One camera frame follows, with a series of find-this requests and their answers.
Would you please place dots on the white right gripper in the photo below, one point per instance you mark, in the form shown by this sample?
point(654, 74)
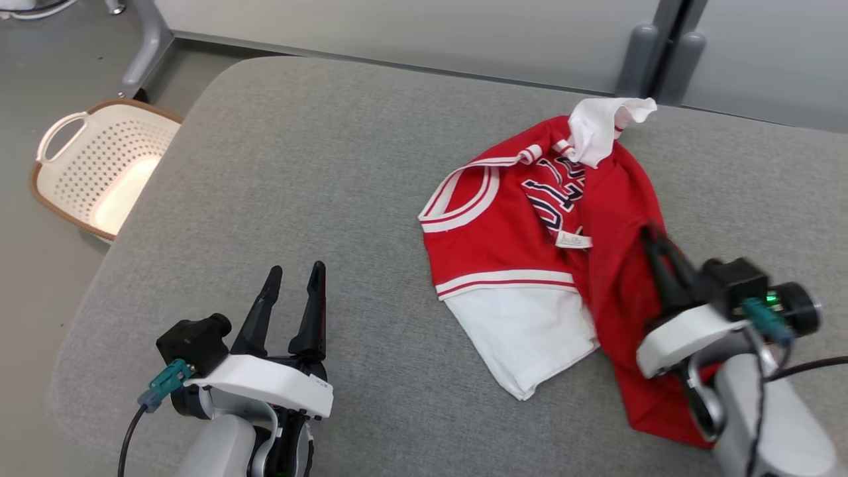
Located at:
point(689, 338)

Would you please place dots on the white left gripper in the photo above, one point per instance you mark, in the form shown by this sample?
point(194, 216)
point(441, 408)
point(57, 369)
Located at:
point(271, 384)

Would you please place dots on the red jersey white sleeves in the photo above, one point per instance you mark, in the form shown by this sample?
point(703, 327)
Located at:
point(490, 245)

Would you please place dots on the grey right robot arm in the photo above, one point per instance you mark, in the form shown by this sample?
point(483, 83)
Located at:
point(775, 417)

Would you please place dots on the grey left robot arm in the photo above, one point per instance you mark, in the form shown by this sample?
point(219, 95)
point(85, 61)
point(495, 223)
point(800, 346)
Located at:
point(218, 444)

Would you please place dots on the cream perforated laundry basket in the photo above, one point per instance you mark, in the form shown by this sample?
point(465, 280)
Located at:
point(99, 165)

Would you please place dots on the light grey partition panel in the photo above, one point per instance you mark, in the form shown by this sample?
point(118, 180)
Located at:
point(775, 59)
point(397, 26)

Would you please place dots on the grey metal stand leg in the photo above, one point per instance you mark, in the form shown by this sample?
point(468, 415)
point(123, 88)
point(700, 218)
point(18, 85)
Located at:
point(149, 40)

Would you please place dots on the white floor device base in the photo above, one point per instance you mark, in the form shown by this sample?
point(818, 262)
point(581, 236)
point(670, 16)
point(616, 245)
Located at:
point(33, 10)

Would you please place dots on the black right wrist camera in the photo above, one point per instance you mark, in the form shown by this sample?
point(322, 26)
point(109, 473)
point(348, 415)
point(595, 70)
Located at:
point(735, 285)

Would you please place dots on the teal right camera connector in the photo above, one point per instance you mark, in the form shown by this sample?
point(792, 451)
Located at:
point(767, 321)

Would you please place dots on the teal camera connector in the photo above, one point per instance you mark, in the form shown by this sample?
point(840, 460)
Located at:
point(767, 321)
point(164, 384)

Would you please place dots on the teal left camera connector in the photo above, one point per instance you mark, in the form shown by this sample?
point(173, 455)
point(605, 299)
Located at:
point(164, 384)

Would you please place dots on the grey partition post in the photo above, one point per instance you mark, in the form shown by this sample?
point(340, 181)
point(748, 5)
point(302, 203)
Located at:
point(686, 66)
point(636, 59)

